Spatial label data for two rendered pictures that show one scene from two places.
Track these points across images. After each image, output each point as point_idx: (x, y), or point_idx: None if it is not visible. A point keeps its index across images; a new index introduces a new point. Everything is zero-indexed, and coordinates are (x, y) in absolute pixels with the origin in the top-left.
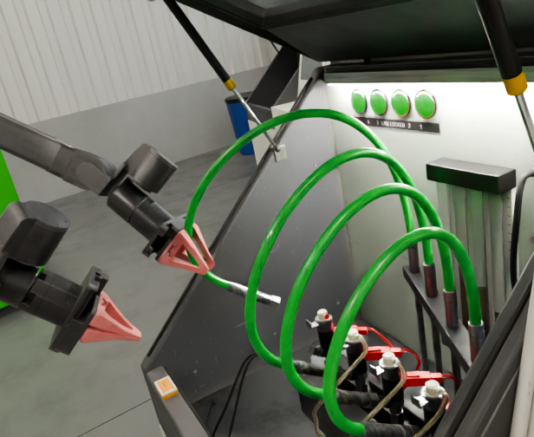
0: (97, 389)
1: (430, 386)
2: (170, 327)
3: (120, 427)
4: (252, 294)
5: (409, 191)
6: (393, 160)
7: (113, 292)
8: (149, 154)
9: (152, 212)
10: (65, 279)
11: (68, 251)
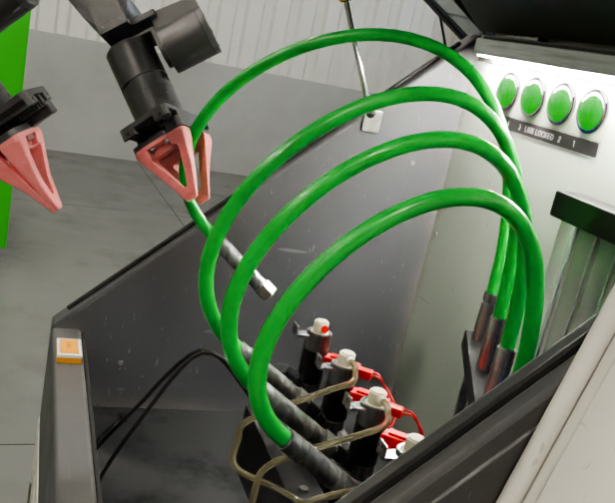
0: None
1: (412, 438)
2: (115, 282)
3: None
4: (230, 212)
5: (504, 163)
6: (505, 136)
7: (80, 292)
8: (192, 14)
9: (159, 89)
10: None
11: (51, 219)
